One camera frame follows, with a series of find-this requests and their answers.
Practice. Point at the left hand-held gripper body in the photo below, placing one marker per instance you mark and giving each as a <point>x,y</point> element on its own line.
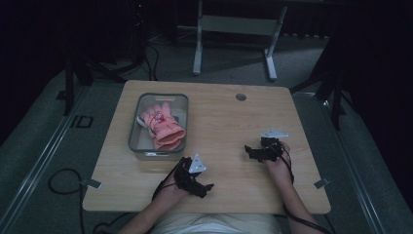
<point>188,178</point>

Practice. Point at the person's right hand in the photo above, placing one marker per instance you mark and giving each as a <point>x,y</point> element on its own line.
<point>279,169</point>

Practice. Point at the white metal desk frame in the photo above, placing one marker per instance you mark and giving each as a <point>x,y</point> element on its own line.
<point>240,25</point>

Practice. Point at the grey round table grommet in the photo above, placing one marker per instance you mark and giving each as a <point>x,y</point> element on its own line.
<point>241,97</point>

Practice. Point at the grey plastic storage bin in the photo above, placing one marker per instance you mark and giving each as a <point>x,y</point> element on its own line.
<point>162,154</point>

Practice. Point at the black metal stand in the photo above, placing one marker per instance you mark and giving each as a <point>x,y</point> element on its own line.
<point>69,87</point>
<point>336,87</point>

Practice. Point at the grey table edge clamp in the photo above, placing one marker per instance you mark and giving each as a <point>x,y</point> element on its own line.
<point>91,184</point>
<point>321,183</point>

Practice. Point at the person's left hand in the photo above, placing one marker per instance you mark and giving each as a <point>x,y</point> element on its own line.
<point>168,195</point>

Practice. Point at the person's white clothing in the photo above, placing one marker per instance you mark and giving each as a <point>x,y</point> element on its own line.
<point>217,226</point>

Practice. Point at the pink glove with red print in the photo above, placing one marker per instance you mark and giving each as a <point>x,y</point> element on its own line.
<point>162,125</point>

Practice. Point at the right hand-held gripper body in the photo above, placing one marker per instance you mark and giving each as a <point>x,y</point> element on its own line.
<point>272,148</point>

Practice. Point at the metal floor rail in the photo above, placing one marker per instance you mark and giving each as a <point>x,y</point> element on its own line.
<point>357,182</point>
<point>42,162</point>

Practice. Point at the pink glove with grey palm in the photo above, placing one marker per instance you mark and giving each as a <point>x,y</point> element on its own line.
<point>144,125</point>

